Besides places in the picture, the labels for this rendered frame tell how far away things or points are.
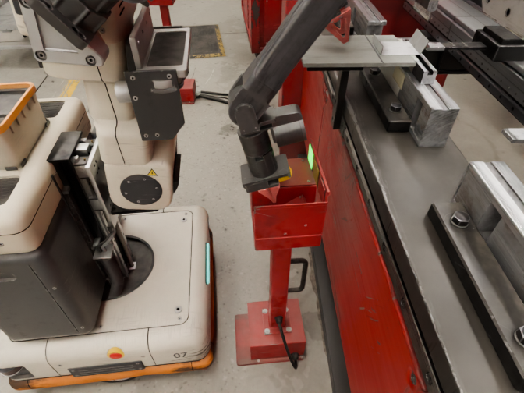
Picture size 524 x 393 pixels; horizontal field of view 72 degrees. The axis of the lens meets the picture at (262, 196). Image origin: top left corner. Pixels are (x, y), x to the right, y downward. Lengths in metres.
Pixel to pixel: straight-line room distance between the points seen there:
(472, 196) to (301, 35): 0.39
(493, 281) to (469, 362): 0.13
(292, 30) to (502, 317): 0.50
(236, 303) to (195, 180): 0.83
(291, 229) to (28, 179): 0.61
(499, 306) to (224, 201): 1.55
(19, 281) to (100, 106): 0.47
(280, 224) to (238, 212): 1.08
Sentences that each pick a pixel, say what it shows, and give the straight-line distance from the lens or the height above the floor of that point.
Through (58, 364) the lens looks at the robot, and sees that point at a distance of 1.36.
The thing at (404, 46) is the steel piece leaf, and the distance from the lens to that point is 1.04.
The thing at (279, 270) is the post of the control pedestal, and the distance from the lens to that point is 1.07.
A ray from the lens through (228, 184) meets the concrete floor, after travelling 2.05.
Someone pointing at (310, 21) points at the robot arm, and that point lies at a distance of 0.61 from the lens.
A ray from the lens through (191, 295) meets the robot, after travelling 1.27.
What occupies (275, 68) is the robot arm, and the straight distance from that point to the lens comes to 0.62.
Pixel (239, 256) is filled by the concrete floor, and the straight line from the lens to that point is 1.69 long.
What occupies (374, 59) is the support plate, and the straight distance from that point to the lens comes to 0.94.
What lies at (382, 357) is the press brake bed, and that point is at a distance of 0.81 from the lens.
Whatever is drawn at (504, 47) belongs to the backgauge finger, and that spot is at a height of 1.02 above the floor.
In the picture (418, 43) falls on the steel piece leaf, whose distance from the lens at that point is 1.03.
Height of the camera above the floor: 1.34
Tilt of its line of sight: 43 degrees down
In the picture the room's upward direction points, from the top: straight up
